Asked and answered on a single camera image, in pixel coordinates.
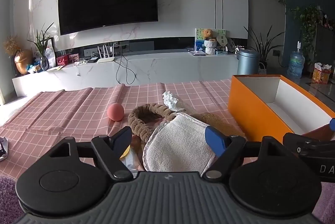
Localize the black cable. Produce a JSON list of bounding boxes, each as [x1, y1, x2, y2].
[[116, 52, 137, 85]]

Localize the long-leaf potted plant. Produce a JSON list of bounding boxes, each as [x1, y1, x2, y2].
[[243, 25, 286, 70]]

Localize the blue snack bag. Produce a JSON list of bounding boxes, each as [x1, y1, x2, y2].
[[26, 63, 44, 74]]

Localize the white marble television console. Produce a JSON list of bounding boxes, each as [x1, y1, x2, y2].
[[12, 51, 240, 98]]

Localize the yellow pink snack packet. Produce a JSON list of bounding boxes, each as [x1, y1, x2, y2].
[[119, 134, 146, 173]]

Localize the orange cardboard box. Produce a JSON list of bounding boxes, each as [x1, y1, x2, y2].
[[227, 74, 335, 143]]

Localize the round paper fan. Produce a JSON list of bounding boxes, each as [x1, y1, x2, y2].
[[216, 34, 228, 52]]

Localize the white router with antennas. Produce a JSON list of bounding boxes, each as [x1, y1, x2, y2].
[[96, 44, 116, 64]]

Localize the green pothos plant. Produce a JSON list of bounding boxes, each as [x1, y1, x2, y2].
[[290, 5, 324, 65]]

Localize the teddy bear on stand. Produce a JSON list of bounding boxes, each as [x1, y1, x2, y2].
[[195, 28, 227, 52]]

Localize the decorative plate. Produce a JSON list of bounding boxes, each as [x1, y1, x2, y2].
[[226, 38, 237, 52]]

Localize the red patterned gift bag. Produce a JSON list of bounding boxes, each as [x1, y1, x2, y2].
[[312, 62, 332, 84]]

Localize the blue water bottle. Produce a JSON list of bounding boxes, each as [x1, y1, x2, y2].
[[286, 41, 305, 79]]

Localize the pink checkered tablecloth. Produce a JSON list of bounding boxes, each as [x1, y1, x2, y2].
[[0, 77, 262, 180]]

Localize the silver grey device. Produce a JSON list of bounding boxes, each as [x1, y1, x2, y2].
[[0, 137, 10, 162]]

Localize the brown envelope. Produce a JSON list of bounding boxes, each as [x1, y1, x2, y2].
[[46, 64, 66, 72]]

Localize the white plastic bag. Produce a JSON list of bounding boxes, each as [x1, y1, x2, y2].
[[45, 47, 57, 69]]

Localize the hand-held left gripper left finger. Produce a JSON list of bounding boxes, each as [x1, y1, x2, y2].
[[48, 126, 134, 180]]

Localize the brown plush headband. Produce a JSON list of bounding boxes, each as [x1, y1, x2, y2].
[[128, 103, 184, 146]]

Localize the grey towel cloth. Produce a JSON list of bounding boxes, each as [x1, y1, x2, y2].
[[143, 108, 216, 175]]

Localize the pink ball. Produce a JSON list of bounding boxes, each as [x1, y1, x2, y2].
[[107, 103, 125, 121]]

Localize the dried flowers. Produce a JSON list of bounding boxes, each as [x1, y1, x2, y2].
[[3, 36, 22, 56]]

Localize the grey metal trash can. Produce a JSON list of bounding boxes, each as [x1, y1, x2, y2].
[[237, 49, 261, 75]]

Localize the white knitted pot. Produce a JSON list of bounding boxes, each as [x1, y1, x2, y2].
[[204, 39, 217, 55]]

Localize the golden vase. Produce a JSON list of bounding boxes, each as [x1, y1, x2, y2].
[[14, 49, 33, 75]]

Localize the glass vase with green plant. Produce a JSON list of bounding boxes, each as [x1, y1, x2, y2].
[[27, 22, 55, 72]]

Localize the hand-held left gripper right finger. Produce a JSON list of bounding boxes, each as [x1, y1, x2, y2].
[[200, 125, 285, 180]]

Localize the brown teddy bear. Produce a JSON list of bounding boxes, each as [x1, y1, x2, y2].
[[201, 28, 214, 40]]

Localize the crumpled white tissue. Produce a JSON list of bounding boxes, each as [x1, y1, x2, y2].
[[162, 90, 184, 112]]

